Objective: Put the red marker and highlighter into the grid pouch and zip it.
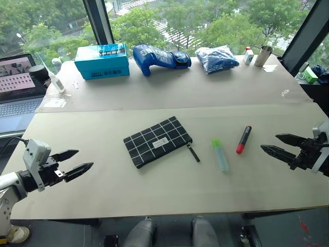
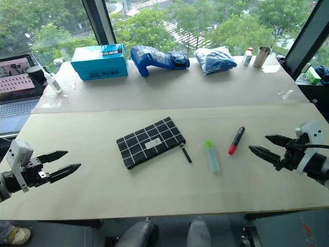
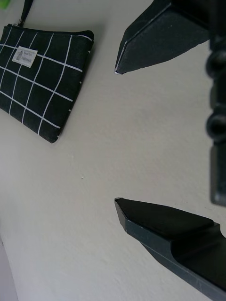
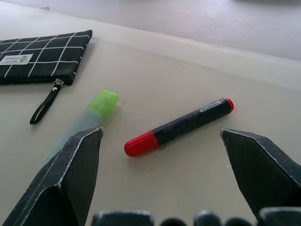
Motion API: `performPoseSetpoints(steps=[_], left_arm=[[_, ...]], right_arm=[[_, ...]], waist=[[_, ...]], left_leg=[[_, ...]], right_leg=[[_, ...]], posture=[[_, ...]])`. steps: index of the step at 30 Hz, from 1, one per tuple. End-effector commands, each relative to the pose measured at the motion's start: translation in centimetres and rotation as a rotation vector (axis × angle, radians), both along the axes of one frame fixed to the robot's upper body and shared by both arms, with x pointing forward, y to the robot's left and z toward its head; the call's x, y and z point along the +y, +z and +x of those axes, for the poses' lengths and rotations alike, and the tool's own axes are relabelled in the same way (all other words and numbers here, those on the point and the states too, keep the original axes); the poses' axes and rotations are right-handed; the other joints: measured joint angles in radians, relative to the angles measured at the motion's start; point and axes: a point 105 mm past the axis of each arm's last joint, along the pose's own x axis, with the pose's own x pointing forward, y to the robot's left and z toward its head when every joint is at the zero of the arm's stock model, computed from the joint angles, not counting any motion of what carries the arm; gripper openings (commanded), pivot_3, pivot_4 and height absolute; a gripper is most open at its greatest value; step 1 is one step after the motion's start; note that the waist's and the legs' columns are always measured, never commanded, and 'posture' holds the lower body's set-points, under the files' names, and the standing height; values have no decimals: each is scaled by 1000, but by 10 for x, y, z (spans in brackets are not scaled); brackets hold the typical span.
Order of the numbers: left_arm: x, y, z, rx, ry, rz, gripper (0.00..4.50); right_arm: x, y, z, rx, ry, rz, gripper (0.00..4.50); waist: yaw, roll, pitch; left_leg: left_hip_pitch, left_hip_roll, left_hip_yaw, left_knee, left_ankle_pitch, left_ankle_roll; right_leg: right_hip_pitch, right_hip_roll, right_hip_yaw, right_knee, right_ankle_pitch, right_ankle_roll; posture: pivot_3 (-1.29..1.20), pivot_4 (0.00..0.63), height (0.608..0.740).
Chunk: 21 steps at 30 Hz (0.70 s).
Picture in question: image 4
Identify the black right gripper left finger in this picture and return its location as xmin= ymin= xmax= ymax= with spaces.
xmin=0 ymin=127 xmax=104 ymax=226

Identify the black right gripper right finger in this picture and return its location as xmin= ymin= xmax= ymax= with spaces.
xmin=220 ymin=128 xmax=301 ymax=217

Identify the black grid pencil pouch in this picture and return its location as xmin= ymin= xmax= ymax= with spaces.
xmin=0 ymin=29 xmax=93 ymax=125

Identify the green highlighter pen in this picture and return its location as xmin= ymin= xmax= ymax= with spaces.
xmin=39 ymin=89 xmax=119 ymax=168

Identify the black marker with red cap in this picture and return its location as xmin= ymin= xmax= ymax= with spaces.
xmin=124 ymin=97 xmax=235 ymax=157

